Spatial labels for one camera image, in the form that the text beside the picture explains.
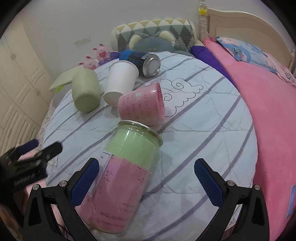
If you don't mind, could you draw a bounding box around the clear jar green pink paper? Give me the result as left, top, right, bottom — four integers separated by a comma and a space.
78, 120, 163, 233

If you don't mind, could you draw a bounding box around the pink plastic cup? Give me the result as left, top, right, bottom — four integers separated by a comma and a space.
117, 81, 165, 126

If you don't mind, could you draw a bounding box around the pale green cup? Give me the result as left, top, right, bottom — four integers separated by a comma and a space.
72, 68, 101, 113

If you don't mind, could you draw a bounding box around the white paper cup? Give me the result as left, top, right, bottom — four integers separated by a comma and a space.
103, 60, 139, 107

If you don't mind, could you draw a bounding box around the cream wardrobe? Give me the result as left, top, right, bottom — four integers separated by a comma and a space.
1, 17, 54, 154

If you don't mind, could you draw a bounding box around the pink plush pig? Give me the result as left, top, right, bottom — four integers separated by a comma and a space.
78, 55, 98, 70
92, 43, 111, 63

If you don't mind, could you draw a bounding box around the white striped quilt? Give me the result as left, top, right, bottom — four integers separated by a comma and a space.
43, 52, 257, 240

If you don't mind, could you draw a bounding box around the pink fleece blanket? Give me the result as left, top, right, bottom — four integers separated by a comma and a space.
203, 39, 295, 240

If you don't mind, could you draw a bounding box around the blue metal tin can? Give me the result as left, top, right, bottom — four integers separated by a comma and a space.
119, 50, 161, 78

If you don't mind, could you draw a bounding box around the grey plush bear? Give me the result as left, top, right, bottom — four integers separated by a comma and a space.
128, 30, 194, 57

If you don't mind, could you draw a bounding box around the blue cartoon pillow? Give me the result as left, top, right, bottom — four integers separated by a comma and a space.
216, 37, 295, 87

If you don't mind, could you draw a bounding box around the purple cloth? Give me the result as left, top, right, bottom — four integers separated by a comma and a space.
98, 46, 235, 86

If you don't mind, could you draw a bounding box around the triangle patterned pillow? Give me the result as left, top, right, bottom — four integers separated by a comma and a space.
111, 19, 198, 52

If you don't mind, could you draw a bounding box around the cream wooden headboard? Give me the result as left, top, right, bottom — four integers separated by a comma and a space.
198, 1, 295, 73

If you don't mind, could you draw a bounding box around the yellow star sticker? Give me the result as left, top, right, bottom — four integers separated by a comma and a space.
198, 8, 207, 16

